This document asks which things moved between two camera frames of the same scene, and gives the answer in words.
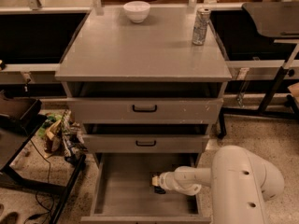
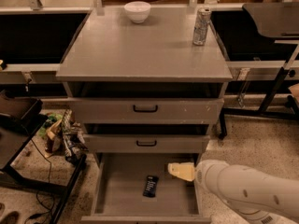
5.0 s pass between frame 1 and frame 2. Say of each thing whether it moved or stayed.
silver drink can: stayed
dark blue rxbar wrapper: moved
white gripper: moved
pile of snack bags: stayed
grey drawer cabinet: stayed
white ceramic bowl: stayed
